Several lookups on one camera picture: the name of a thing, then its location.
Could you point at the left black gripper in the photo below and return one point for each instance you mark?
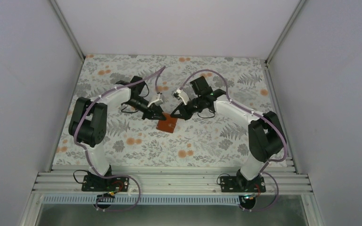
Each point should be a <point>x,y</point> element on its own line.
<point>149,111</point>

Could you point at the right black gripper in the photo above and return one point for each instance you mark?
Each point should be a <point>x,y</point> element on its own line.
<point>185,108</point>

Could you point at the brown leather card holder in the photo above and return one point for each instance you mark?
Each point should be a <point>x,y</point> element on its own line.
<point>168,125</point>

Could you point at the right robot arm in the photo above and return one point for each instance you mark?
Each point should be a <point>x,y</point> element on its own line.
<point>265,135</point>

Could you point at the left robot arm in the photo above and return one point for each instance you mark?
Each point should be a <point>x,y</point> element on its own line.
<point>88,124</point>

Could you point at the floral patterned table mat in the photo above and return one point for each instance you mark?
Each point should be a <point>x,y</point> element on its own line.
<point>206,140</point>

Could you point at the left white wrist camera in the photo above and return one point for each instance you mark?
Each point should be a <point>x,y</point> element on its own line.
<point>156,100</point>

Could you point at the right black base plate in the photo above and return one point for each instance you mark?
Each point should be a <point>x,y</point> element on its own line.
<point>234,184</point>

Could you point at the blue slotted cable duct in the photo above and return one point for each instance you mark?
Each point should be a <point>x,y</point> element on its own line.
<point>147,199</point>

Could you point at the aluminium rail frame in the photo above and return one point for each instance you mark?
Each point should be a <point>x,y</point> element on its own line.
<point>173,180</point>

